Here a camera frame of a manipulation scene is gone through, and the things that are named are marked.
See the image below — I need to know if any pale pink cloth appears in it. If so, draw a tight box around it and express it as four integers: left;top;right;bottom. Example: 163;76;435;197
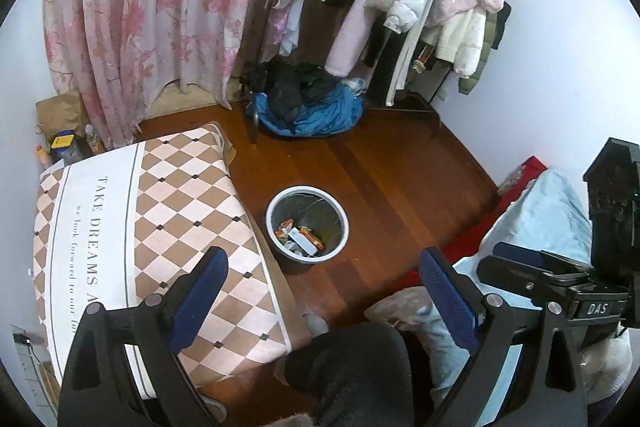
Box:
365;287;436;333

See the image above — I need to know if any pink floral curtain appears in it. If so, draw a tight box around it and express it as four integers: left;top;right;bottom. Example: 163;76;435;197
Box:
42;0;273;148

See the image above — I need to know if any brown paper bag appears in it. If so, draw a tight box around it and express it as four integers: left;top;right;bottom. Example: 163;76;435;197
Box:
36;92;93;142

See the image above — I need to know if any white power strip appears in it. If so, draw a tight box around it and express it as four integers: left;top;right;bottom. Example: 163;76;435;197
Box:
12;327;58;418

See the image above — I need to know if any red blanket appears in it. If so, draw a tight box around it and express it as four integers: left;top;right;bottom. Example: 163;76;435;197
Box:
400;154;548;293

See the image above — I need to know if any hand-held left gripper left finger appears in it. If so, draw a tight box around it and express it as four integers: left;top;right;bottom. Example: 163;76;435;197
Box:
57;247;229;427

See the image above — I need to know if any white rimmed trash bin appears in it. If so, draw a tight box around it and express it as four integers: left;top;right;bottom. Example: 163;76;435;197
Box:
265;187;349;276

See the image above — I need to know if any black clothes pile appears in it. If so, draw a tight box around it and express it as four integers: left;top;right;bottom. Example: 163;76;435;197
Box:
240;57;341;120

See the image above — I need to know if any person's grey sock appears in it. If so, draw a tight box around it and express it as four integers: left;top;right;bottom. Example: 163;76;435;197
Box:
302;313;331;338

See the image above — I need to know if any clear plastic bottle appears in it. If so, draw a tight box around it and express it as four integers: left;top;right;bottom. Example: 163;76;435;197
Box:
85;124;106;155

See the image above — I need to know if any black sock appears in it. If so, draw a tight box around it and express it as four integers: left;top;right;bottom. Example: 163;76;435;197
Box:
282;322;416;427

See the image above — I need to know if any black clothes rack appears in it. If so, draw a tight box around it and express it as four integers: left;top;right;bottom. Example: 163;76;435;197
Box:
370;32;451;142

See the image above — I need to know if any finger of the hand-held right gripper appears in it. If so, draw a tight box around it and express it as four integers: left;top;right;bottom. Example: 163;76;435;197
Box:
492;242;593;275
477;257;590;308

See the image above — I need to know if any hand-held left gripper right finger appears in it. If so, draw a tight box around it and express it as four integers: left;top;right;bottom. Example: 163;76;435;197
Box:
419;248;588;427

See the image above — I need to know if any olive green jacket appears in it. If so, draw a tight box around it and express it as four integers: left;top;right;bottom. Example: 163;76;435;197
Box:
457;9;501;95

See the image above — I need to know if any person's right forearm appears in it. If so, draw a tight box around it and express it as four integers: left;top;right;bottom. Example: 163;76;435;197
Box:
580;327;633;403

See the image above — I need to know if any pink brown checkered tablecloth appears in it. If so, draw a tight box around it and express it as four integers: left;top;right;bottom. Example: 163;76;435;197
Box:
32;122;293;400

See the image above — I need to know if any blue jacket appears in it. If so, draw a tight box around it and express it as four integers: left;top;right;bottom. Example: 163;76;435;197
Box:
252;84;364;138

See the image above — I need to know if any blue yellow container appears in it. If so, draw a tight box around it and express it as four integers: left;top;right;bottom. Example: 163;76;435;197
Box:
50;132;83;162

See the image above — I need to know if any black metal stand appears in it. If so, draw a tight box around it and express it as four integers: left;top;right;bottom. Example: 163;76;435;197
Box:
240;72;261;145

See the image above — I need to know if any cream fleece coat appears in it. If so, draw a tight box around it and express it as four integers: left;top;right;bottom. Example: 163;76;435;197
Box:
435;7;488;80

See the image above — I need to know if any white cardboard box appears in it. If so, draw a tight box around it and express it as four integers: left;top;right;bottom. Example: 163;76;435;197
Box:
289;229;326;254

